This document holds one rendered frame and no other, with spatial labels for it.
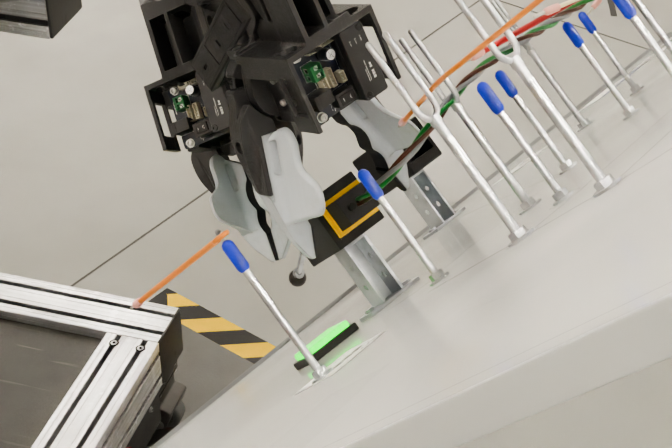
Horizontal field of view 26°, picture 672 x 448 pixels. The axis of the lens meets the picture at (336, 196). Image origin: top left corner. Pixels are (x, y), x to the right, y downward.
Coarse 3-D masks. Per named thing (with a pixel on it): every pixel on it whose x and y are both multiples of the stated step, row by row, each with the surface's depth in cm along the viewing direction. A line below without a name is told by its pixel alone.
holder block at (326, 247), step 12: (348, 180) 100; (324, 192) 99; (336, 192) 100; (372, 216) 100; (324, 228) 99; (360, 228) 100; (324, 240) 100; (336, 240) 99; (348, 240) 99; (324, 252) 101; (336, 252) 99; (312, 264) 103
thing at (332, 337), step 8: (336, 328) 98; (344, 328) 98; (352, 328) 98; (320, 336) 100; (328, 336) 98; (336, 336) 98; (344, 336) 98; (312, 344) 98; (320, 344) 98; (328, 344) 97; (336, 344) 98; (312, 352) 97; (320, 352) 97; (328, 352) 97; (304, 360) 98; (296, 368) 100
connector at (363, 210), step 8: (360, 184) 98; (352, 192) 97; (360, 192) 98; (336, 200) 97; (344, 200) 97; (352, 200) 97; (360, 200) 97; (376, 200) 98; (328, 208) 98; (336, 208) 97; (344, 208) 97; (352, 208) 97; (360, 208) 97; (368, 208) 98; (336, 216) 98; (344, 216) 97; (352, 216) 97; (360, 216) 97; (344, 224) 98; (352, 224) 97
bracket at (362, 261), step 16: (368, 240) 102; (336, 256) 102; (352, 256) 101; (368, 256) 103; (352, 272) 102; (368, 272) 103; (384, 272) 102; (368, 288) 101; (384, 288) 103; (400, 288) 102; (384, 304) 100
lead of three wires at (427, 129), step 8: (448, 96) 96; (440, 104) 96; (448, 104) 95; (440, 112) 95; (424, 128) 95; (432, 128) 95; (416, 136) 95; (424, 136) 94; (416, 144) 94; (408, 152) 94; (416, 152) 94; (400, 160) 94; (408, 160) 94; (392, 168) 94; (400, 168) 95; (384, 176) 95; (392, 176) 95; (384, 184) 95; (368, 192) 96; (368, 200) 96
